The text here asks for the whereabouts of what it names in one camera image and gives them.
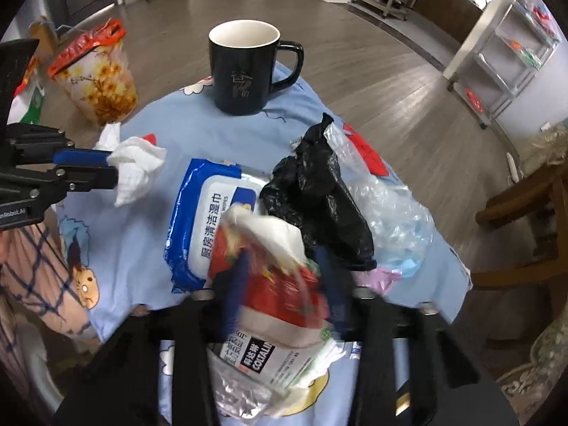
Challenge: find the red white tissue packet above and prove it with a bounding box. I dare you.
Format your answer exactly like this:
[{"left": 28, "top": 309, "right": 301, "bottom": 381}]
[{"left": 206, "top": 208, "right": 356, "bottom": 420}]

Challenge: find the brown counter cabinet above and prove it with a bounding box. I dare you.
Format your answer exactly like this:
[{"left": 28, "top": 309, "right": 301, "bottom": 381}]
[{"left": 413, "top": 0, "right": 484, "bottom": 45}]

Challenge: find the blue printed tablecloth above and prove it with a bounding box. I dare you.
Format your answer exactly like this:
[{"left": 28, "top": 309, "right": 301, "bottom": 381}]
[{"left": 53, "top": 60, "right": 471, "bottom": 426}]

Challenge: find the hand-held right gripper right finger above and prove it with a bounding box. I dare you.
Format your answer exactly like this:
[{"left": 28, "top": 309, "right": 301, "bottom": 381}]
[{"left": 313, "top": 246, "right": 482, "bottom": 426}]

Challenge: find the black plastic bag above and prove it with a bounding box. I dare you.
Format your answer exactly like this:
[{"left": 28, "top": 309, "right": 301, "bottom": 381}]
[{"left": 260, "top": 113, "right": 377, "bottom": 271}]

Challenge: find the clear plastic bag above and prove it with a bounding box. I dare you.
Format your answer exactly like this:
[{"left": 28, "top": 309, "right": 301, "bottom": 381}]
[{"left": 324, "top": 122, "right": 436, "bottom": 278}]

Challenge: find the white green plastic bag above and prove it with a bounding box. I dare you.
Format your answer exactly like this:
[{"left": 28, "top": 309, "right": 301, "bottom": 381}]
[{"left": 9, "top": 84, "right": 45, "bottom": 125}]

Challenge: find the purple plastic wrapper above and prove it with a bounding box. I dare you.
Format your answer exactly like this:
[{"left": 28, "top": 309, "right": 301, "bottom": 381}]
[{"left": 355, "top": 266, "right": 402, "bottom": 296}]

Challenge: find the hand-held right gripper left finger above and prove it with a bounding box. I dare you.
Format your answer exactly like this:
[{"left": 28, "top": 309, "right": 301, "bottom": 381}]
[{"left": 53, "top": 248, "right": 250, "bottom": 426}]

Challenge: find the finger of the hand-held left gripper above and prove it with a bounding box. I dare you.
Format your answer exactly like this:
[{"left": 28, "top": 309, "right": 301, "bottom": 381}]
[
  {"left": 27, "top": 165, "right": 120, "bottom": 197},
  {"left": 6, "top": 124, "right": 115, "bottom": 167}
]

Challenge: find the floral trash bin red bag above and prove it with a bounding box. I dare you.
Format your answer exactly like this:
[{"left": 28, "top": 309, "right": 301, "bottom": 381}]
[{"left": 48, "top": 20, "right": 139, "bottom": 126}]

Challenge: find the black mug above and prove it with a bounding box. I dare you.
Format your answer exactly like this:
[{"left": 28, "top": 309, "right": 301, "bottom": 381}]
[{"left": 208, "top": 20, "right": 305, "bottom": 116}]

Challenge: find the blue wet wipes pack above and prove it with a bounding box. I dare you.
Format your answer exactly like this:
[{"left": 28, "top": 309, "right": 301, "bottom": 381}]
[{"left": 162, "top": 157, "right": 273, "bottom": 294}]

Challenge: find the lace table cloth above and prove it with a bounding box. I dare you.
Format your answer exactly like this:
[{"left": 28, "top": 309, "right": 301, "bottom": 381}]
[{"left": 497, "top": 313, "right": 568, "bottom": 413}]

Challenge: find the white tissue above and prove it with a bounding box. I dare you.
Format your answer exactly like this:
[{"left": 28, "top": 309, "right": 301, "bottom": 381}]
[{"left": 94, "top": 122, "right": 168, "bottom": 207}]

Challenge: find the wooden chair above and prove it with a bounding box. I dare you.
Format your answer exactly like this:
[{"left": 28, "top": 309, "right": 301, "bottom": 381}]
[{"left": 475, "top": 171, "right": 568, "bottom": 302}]

